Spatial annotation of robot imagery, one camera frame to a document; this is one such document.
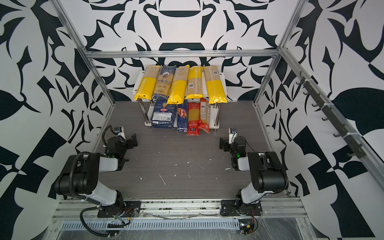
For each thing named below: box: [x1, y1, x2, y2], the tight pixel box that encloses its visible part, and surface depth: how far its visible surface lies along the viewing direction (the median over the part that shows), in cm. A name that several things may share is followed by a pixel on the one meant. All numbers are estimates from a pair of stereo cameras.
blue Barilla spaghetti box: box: [177, 99, 188, 133], surface depth 101 cm
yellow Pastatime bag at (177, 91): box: [167, 64, 190, 105], surface depth 79 cm
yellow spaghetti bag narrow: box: [185, 66, 204, 99], surface depth 79 cm
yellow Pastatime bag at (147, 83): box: [134, 65, 161, 100], surface depth 80 cm
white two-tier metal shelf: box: [132, 70, 227, 130], surface depth 84 cm
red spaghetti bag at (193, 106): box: [186, 98, 200, 137], surface depth 101 cm
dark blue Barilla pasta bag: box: [151, 93, 177, 129], surface depth 96 cm
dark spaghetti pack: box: [152, 65, 177, 99], surface depth 81 cm
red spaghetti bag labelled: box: [198, 97, 211, 134], surface depth 100 cm
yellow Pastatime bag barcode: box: [203, 65, 228, 104], surface depth 79 cm
